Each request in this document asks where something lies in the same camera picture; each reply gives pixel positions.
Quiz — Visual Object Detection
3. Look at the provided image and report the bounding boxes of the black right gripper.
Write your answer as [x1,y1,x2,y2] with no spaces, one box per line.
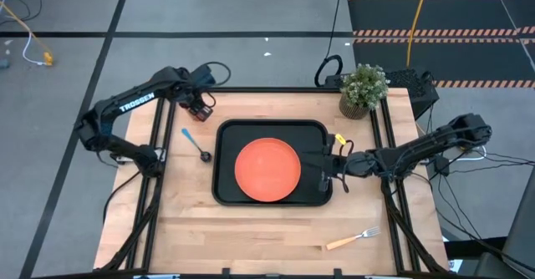
[299,133,351,194]

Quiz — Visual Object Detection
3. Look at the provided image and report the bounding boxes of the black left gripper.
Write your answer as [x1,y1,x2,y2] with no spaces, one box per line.
[177,85,214,121]

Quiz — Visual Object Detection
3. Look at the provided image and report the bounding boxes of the blue-handled black spoon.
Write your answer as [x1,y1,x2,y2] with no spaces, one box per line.
[181,127,213,164]

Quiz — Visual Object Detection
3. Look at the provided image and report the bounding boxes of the black plastic tray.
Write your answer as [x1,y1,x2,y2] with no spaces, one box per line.
[211,119,334,208]

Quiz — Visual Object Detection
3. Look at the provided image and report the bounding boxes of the orange round plate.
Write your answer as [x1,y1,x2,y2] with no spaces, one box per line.
[233,137,302,203]

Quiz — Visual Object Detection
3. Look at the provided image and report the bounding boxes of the green plant in ribbed pot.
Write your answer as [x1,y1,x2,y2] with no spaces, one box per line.
[338,63,391,121]

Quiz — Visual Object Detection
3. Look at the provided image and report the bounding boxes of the black power adapter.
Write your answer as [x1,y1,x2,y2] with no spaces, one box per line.
[433,155,451,178]

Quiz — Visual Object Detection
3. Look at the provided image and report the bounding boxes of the black floor mat striped edges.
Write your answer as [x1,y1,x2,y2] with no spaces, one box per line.
[347,0,535,38]
[352,38,535,89]

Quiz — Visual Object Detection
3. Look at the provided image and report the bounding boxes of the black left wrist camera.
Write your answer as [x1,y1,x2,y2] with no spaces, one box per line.
[195,65,217,88]

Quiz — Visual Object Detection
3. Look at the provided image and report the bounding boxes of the black left wrist camera cable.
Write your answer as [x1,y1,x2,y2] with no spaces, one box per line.
[204,60,232,88]

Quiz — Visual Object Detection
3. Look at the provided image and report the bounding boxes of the black aluminium table frame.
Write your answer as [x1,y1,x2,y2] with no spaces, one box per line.
[94,85,451,279]

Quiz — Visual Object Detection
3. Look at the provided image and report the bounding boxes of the orange-handled silver fork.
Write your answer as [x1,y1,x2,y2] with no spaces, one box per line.
[324,226,382,251]

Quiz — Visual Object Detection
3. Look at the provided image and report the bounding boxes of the black hanging cable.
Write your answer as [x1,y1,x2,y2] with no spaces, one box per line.
[313,0,346,89]

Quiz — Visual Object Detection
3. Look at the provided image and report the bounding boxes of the yellow hanging cable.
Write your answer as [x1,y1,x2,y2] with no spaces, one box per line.
[405,0,432,69]

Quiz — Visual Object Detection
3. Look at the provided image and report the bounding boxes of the white floor cable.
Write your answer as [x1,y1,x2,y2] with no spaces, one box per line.
[21,31,48,67]

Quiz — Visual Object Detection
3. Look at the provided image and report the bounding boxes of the yellow floor cable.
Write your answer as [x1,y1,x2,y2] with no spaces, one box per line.
[0,1,54,67]

